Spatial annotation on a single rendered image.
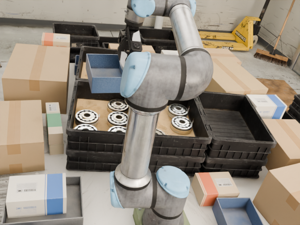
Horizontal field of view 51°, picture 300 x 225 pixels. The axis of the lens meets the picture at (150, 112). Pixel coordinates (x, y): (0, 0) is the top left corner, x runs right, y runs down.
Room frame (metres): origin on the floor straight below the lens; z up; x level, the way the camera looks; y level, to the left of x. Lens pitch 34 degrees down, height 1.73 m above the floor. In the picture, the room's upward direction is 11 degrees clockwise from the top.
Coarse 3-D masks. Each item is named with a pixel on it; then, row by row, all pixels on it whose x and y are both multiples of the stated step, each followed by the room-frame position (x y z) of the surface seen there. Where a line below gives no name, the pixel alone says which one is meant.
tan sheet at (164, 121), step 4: (160, 112) 1.33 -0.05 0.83; (164, 112) 1.34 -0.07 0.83; (160, 116) 1.30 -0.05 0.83; (164, 116) 1.31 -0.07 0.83; (168, 116) 1.32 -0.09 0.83; (160, 120) 1.27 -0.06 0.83; (164, 120) 1.28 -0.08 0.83; (168, 120) 1.28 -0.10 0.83; (160, 124) 1.24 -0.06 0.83; (164, 124) 1.24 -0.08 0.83; (168, 124) 1.25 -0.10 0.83; (160, 128) 1.20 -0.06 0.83; (164, 128) 1.21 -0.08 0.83; (168, 128) 1.22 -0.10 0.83; (164, 132) 1.18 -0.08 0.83; (168, 132) 1.19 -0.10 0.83; (172, 132) 1.19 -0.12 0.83; (192, 132) 1.22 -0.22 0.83; (192, 136) 1.19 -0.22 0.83
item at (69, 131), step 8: (80, 80) 1.32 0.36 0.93; (72, 96) 1.17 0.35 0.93; (72, 104) 1.13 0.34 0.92; (72, 112) 1.06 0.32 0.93; (80, 136) 0.95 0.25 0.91; (88, 136) 0.95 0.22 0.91; (96, 136) 0.96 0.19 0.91; (104, 136) 0.97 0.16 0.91; (112, 136) 0.97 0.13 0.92; (120, 136) 0.98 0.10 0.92
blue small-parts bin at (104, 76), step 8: (88, 56) 1.21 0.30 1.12; (96, 56) 1.22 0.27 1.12; (104, 56) 1.23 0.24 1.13; (112, 56) 1.24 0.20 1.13; (88, 64) 1.13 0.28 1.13; (96, 64) 1.22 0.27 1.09; (104, 64) 1.23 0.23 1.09; (112, 64) 1.25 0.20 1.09; (88, 72) 1.11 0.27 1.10; (96, 72) 1.18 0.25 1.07; (104, 72) 1.19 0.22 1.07; (112, 72) 1.21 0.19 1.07; (120, 72) 1.22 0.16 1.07; (88, 80) 1.10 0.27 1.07; (96, 80) 1.03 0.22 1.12; (104, 80) 1.04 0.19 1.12; (112, 80) 1.05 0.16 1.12; (120, 80) 1.06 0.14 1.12; (96, 88) 1.03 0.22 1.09; (104, 88) 1.04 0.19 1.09; (112, 88) 1.05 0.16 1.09
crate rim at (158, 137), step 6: (198, 108) 1.28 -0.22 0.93; (204, 120) 1.19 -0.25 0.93; (204, 126) 1.15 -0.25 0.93; (156, 138) 1.01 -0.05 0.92; (162, 138) 1.02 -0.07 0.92; (168, 138) 1.02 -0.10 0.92; (174, 138) 1.03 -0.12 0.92; (180, 138) 1.03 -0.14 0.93; (186, 138) 1.04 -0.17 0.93; (192, 138) 1.04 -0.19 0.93; (198, 138) 1.05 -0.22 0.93; (204, 138) 1.06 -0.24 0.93; (210, 138) 1.07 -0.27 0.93
